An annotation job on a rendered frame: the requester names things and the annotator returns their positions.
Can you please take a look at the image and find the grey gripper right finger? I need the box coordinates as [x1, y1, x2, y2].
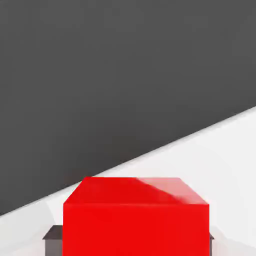
[209, 232, 227, 256]

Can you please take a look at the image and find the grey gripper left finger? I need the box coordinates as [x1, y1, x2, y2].
[29, 225, 64, 256]

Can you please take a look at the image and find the small red cube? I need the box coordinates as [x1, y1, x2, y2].
[62, 176, 210, 256]

